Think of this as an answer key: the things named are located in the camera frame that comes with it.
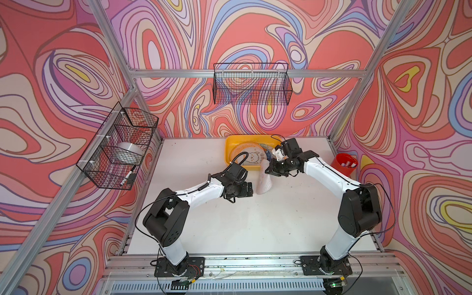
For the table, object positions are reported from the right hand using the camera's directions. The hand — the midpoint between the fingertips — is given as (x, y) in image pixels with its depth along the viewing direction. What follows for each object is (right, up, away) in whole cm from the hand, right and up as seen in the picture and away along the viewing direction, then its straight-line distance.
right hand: (266, 175), depth 87 cm
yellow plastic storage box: (+1, +16, -9) cm, 18 cm away
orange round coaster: (-14, +14, +26) cm, 33 cm away
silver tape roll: (-57, +11, -17) cm, 60 cm away
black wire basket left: (-67, +24, -5) cm, 71 cm away
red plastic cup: (+43, +5, +9) cm, 44 cm away
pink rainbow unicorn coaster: (-1, -3, -1) cm, 3 cm away
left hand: (-9, -9, +1) cm, 12 cm away
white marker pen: (-58, +1, -15) cm, 60 cm away
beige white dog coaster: (-3, +10, +20) cm, 23 cm away
